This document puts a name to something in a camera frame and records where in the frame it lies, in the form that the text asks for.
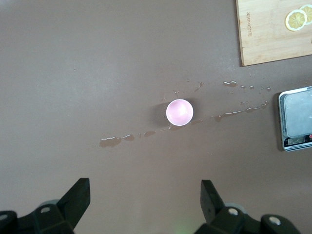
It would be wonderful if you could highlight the wooden cutting board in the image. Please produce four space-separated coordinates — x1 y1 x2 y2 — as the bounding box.
235 0 312 67

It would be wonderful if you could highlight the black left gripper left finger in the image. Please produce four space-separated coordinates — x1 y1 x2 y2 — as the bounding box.
33 177 91 234

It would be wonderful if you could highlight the lemon slice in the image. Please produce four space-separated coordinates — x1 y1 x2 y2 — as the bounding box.
285 9 308 32
299 4 312 26

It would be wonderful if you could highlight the silver digital kitchen scale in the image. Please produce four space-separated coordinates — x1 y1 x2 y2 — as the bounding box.
278 85 312 152

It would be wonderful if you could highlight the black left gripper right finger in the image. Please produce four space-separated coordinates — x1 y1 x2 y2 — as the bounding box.
195 180 264 234

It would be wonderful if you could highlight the pink cup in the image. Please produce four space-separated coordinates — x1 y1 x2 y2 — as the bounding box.
166 98 195 127

